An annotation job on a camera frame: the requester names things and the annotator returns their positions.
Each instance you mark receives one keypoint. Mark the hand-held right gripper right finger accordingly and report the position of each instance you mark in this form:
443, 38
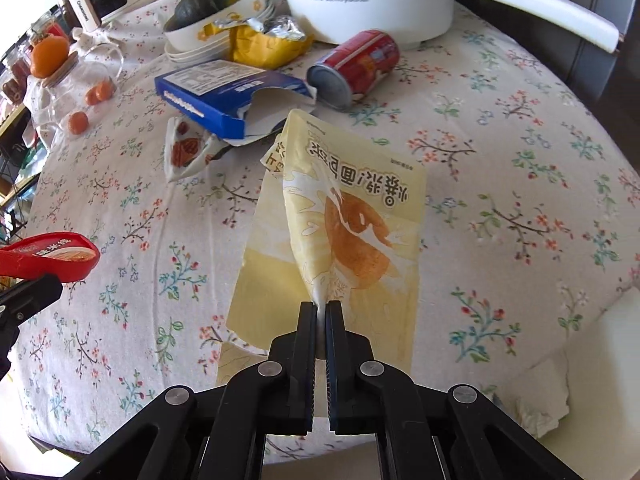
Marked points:
336, 340

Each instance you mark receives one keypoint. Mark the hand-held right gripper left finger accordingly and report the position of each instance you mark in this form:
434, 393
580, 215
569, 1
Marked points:
305, 340

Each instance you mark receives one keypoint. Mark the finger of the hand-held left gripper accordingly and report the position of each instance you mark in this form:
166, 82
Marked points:
30, 290

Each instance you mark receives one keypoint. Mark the red noodle packet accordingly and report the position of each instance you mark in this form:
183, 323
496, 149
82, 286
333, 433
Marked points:
60, 260

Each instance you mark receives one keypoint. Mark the yellow bread bag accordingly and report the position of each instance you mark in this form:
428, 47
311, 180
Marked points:
340, 210

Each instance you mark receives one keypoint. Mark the small orange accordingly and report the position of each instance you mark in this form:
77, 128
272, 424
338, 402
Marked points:
105, 89
92, 95
78, 122

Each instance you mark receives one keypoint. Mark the white nut snack wrapper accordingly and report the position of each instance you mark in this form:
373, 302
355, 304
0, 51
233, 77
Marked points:
185, 152

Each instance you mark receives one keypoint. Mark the jar of red dried fruit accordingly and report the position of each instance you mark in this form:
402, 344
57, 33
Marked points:
15, 77

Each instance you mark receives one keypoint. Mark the glass jar wooden lid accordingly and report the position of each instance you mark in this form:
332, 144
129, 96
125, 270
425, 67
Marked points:
100, 67

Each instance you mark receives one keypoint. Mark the large orange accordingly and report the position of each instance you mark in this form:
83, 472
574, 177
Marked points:
50, 55

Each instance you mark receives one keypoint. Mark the jar with red label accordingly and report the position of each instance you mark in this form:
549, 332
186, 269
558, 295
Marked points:
50, 27

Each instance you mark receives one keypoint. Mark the blue cardboard box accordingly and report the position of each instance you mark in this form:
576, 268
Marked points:
210, 90

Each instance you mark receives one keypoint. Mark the red drink can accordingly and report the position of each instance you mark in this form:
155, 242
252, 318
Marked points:
365, 60

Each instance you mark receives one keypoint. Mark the stack of white plates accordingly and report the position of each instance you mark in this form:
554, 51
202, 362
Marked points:
200, 56

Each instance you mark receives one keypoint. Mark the yellow foil snack bag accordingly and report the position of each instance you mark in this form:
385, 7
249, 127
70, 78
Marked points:
260, 47

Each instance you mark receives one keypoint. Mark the white bowl yellow flowers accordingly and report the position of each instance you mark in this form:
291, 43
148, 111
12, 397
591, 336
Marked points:
220, 30

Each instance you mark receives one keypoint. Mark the green kabocha squash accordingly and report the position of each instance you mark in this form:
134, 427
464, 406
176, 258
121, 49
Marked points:
200, 5

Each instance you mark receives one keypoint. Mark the white electric pot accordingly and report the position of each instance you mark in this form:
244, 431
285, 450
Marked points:
360, 0

